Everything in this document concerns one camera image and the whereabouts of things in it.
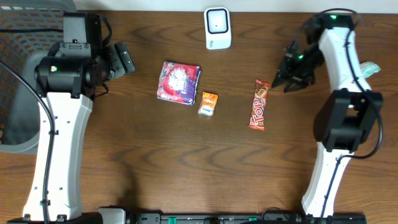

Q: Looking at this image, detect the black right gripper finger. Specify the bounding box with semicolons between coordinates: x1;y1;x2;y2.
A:
271;73;290;88
284;80;311;93

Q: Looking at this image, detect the orange brown snack bar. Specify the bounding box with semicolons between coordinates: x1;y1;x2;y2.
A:
249;80;270;131

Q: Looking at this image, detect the purple red snack bag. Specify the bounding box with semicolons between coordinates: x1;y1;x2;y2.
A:
157;62;201;105

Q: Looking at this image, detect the mint green snack packet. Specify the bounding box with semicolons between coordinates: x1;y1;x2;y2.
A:
360;62;381;78

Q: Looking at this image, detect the small orange tissue pack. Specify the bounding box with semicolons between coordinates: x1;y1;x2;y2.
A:
198;91;218;116

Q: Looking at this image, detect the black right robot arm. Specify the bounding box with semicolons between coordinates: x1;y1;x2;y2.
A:
272;8;383;222

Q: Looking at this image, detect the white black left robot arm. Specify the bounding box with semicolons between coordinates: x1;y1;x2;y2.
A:
16;12;135;224

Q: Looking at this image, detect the black right camera cable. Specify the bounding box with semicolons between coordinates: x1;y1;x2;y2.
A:
292;7;384;218

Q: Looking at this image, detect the black camera cable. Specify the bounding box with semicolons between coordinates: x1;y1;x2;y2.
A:
292;7;384;218
0;27;65;224

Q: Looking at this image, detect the black left camera cable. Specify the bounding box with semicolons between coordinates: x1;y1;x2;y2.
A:
0;27;65;224

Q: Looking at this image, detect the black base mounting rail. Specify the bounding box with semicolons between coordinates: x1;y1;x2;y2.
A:
127;210;367;224

